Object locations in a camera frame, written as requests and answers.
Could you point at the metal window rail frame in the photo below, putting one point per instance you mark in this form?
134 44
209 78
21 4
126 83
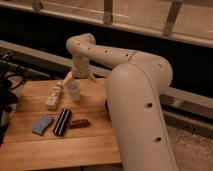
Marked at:
188 21

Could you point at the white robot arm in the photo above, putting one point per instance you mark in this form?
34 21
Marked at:
133 90

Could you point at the black equipment with cables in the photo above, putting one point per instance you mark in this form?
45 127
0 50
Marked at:
7 97

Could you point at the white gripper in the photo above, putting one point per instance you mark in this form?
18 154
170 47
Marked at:
79 71

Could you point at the red brown snack bar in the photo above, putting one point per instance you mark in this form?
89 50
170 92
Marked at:
79 123

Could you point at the black white striped box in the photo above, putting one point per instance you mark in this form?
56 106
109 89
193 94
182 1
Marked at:
61 123

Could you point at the dark round bowl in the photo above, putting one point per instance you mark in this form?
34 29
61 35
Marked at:
107 109

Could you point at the white ceramic cup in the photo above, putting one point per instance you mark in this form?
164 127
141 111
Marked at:
73 89

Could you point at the blue sponge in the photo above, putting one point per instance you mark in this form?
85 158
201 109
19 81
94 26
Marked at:
42 124

